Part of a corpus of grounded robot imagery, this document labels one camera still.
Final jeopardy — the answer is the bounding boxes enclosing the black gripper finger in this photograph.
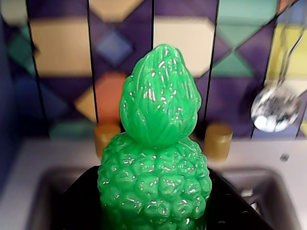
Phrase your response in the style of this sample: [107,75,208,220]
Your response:
[205,167,275,230]
[62,167,106,230]

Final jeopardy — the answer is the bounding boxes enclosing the green toy pineapple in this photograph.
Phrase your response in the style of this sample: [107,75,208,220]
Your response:
[97,43,212,230]

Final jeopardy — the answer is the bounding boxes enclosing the gray toy sink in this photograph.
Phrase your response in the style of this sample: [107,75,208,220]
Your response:
[0,165,307,230]

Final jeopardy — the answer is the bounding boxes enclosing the gold faucet knob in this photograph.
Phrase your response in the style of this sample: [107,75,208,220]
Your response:
[204,123,234,161]
[94,123,121,159]

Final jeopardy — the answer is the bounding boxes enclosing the steel skimmer spoon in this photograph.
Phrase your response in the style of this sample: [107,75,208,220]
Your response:
[250,0,307,134]

